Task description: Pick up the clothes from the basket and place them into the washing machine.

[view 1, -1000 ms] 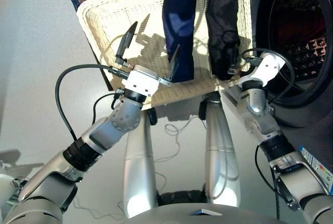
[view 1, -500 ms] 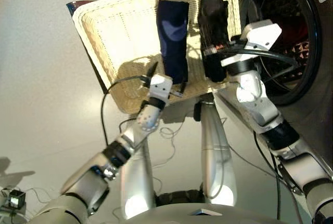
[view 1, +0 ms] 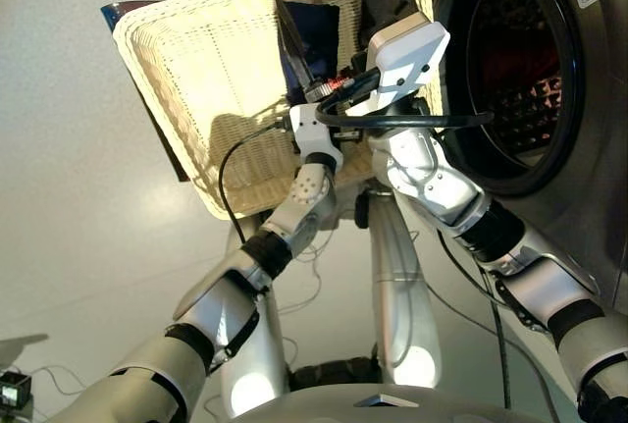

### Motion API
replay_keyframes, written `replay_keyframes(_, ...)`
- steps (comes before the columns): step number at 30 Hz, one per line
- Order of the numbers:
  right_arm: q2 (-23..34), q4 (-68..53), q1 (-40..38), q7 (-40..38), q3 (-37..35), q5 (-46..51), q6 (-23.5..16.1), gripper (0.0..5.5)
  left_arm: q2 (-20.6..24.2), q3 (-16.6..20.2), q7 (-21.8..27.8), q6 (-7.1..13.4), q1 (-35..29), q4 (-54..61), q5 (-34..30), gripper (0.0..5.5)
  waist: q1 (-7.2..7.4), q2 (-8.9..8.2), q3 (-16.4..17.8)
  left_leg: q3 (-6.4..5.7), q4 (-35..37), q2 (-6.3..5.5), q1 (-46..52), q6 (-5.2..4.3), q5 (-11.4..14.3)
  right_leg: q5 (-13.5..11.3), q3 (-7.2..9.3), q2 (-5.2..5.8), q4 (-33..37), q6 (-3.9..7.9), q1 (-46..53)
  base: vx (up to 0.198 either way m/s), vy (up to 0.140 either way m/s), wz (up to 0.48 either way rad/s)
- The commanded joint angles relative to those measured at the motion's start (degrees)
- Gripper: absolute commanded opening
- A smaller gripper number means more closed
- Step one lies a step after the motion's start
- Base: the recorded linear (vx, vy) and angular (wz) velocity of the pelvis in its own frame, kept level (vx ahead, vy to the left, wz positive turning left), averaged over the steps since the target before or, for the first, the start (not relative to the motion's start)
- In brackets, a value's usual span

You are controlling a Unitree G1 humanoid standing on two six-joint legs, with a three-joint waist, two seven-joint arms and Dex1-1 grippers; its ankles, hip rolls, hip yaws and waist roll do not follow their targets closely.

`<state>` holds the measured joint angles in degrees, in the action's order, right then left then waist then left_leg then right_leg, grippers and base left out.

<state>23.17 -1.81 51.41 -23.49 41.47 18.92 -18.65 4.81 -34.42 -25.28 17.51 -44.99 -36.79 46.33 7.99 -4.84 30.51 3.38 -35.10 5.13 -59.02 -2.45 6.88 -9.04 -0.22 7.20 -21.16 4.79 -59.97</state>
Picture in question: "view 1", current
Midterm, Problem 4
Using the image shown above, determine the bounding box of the black cloth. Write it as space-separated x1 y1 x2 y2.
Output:
362 0 419 47

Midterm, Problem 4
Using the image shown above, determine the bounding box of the navy blue cloth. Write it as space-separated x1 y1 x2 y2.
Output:
284 0 342 81

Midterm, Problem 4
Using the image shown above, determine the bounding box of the pale woven basket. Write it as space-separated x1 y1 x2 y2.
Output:
112 0 445 221

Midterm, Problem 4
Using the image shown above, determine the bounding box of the grey washing machine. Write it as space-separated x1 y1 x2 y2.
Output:
426 0 628 341

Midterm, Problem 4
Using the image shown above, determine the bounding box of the silver robot leg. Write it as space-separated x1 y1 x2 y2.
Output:
367 190 444 391
217 216 291 418

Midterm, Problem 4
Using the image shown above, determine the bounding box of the black robot waist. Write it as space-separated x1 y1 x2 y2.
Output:
288 355 383 391

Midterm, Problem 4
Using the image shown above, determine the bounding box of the silver robot torso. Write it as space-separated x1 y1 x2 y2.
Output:
229 383 547 423

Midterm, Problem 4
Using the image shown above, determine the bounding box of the small black box device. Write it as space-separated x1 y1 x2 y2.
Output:
0 370 33 412

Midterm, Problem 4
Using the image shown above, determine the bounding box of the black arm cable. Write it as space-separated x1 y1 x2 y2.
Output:
217 120 291 245
314 66 497 130

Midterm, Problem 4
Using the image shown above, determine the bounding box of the thin grey floor wire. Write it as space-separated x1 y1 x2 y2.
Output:
278 230 326 317

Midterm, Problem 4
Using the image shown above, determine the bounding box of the black robot body cable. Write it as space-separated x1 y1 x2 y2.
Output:
482 265 514 410

